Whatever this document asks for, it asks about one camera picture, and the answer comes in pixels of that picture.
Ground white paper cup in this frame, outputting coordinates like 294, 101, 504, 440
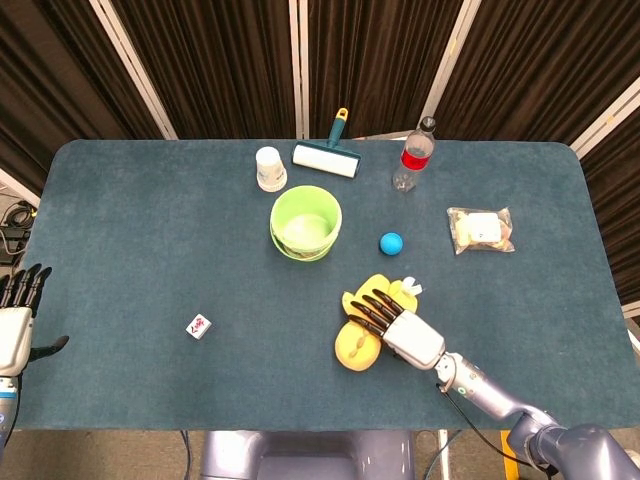
255, 146, 288, 193

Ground lint roller with teal handle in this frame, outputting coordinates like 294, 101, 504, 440
291, 107, 362, 182

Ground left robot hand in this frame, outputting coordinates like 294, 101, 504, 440
0, 263, 70, 377

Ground blue foam ball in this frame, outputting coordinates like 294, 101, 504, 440
379, 231, 404, 256

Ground green plastic bucket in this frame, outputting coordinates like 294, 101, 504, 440
269, 185, 344, 262

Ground clear bottle with red label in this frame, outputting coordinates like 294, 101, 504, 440
391, 116, 438, 194

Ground grey robot torso base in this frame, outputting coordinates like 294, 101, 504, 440
199, 429, 416, 480

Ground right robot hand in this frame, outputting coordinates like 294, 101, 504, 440
348, 288, 447, 373

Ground white mahjong tile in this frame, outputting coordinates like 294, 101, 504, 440
185, 313, 214, 341

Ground clear bag of snacks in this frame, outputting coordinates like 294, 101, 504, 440
446, 206, 517, 256

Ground yellow plush duck toy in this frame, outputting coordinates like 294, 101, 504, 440
333, 272, 425, 372

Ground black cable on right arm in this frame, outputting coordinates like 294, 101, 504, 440
435, 382, 559, 476

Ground black cables on floor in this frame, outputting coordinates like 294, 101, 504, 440
0, 199, 39, 266

